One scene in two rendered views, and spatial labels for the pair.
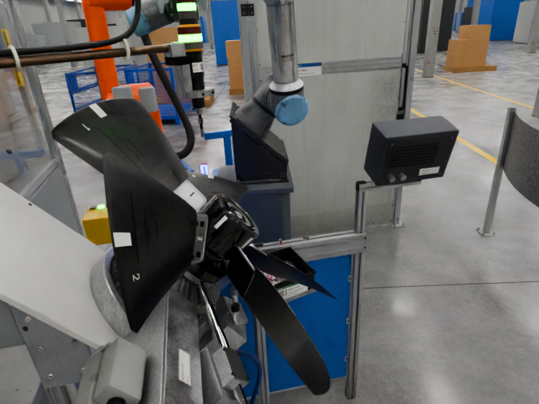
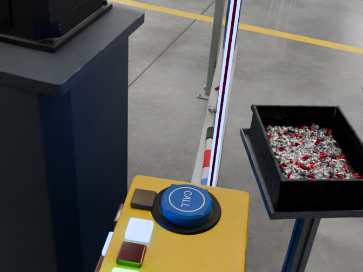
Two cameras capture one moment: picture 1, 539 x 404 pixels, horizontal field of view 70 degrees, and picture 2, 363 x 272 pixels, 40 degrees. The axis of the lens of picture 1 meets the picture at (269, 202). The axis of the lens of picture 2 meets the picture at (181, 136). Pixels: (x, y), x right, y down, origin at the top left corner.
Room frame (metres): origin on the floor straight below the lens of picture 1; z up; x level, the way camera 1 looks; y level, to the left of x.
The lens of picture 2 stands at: (1.02, 0.72, 1.34)
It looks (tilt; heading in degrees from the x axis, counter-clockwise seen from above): 35 degrees down; 287
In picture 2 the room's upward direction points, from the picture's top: 5 degrees clockwise
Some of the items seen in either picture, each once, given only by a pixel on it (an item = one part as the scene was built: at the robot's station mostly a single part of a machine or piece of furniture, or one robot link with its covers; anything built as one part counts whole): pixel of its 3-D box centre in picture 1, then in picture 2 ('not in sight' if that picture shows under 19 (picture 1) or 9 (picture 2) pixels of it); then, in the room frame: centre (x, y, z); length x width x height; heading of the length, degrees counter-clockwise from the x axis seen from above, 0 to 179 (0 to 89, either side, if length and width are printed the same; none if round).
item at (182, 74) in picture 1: (190, 70); not in sight; (0.78, 0.14, 1.50); 0.09 x 0.07 x 0.10; 136
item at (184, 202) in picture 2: not in sight; (186, 205); (1.10, 0.44, 1.08); 0.04 x 0.04 x 0.02
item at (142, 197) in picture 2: not in sight; (143, 199); (1.13, 0.45, 1.08); 0.02 x 0.02 x 0.01; 11
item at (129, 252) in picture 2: not in sight; (131, 254); (1.12, 0.50, 1.08); 0.02 x 0.02 x 0.01; 11
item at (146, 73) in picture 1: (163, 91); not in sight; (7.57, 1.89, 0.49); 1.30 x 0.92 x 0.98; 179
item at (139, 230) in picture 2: not in sight; (139, 230); (1.12, 0.48, 1.08); 0.02 x 0.02 x 0.01; 11
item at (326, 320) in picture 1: (251, 338); not in sight; (1.16, 0.10, 0.45); 0.82 x 0.02 x 0.66; 101
